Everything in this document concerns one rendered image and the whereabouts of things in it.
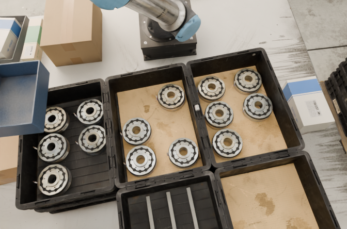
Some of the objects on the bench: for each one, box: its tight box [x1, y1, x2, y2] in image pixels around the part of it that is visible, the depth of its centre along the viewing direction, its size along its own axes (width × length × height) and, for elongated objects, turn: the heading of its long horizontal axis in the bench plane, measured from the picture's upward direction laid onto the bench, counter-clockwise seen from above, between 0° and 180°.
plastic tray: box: [0, 15, 29, 64], centre depth 137 cm, size 27×20×5 cm
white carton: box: [0, 18, 22, 59], centre depth 134 cm, size 20×12×9 cm, turn 176°
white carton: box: [281, 76, 335, 133], centre depth 112 cm, size 20×12×9 cm, turn 10°
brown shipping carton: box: [40, 0, 102, 67], centre depth 131 cm, size 30×22×16 cm
